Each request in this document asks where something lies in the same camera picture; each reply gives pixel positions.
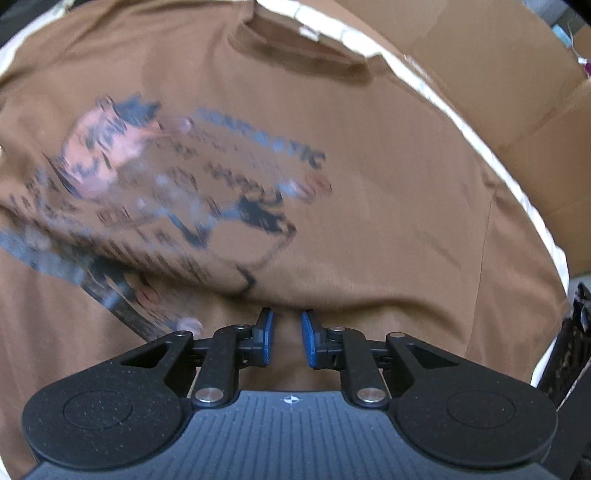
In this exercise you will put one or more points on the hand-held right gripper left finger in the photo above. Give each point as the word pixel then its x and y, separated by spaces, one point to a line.
pixel 267 337

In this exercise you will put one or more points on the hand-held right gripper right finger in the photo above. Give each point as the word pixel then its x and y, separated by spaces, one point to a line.
pixel 310 339

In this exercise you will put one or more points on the brown printed t-shirt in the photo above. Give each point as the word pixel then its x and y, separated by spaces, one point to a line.
pixel 369 207

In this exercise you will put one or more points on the folded black garment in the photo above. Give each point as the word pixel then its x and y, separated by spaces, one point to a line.
pixel 579 300

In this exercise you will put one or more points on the flattened cardboard box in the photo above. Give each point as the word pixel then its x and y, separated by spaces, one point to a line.
pixel 508 92

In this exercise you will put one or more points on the cream bear-print bed sheet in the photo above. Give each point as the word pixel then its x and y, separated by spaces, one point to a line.
pixel 11 55

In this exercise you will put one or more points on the purple and white tissue pack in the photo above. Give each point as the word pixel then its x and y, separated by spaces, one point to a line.
pixel 585 67

